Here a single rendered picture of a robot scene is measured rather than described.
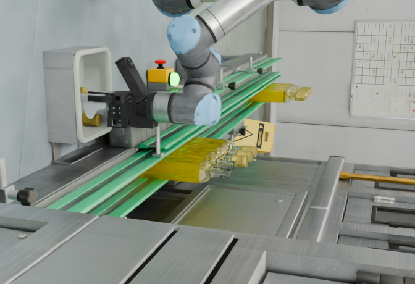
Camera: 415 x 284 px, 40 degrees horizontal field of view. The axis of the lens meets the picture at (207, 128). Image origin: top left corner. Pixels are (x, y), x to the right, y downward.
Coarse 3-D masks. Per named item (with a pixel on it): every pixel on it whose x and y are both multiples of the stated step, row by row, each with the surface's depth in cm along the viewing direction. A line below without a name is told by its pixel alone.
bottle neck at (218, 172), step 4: (212, 168) 153; (216, 168) 153; (220, 168) 153; (224, 168) 153; (228, 168) 153; (212, 172) 153; (216, 172) 152; (220, 172) 152; (224, 172) 152; (228, 172) 154; (212, 176) 153; (216, 176) 153; (220, 176) 152; (224, 176) 152; (228, 176) 153
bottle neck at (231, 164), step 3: (219, 159) 159; (219, 162) 158; (222, 162) 158; (225, 162) 158; (228, 162) 157; (231, 162) 157; (234, 162) 157; (219, 165) 158; (222, 165) 158; (225, 165) 158; (228, 165) 157; (231, 165) 157; (234, 165) 159; (231, 168) 157; (234, 168) 159
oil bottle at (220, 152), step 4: (180, 148) 166; (184, 148) 166; (188, 148) 166; (192, 148) 166; (196, 148) 166; (200, 148) 166; (204, 148) 166; (208, 148) 166; (212, 148) 166; (216, 148) 166; (216, 152) 163; (220, 152) 164; (220, 156) 163
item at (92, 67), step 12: (96, 48) 140; (84, 60) 148; (96, 60) 148; (108, 60) 147; (84, 72) 149; (96, 72) 149; (108, 72) 148; (84, 84) 150; (96, 84) 149; (108, 84) 149; (108, 108) 150; (84, 132) 143; (96, 132) 144
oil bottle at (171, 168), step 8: (168, 160) 155; (176, 160) 155; (184, 160) 155; (192, 160) 155; (200, 160) 155; (208, 160) 156; (152, 168) 156; (160, 168) 156; (168, 168) 155; (176, 168) 154; (184, 168) 154; (192, 168) 153; (200, 168) 152; (208, 168) 152; (144, 176) 158; (152, 176) 157; (160, 176) 156; (168, 176) 156; (176, 176) 155; (184, 176) 154; (192, 176) 153; (200, 176) 153; (208, 176) 153
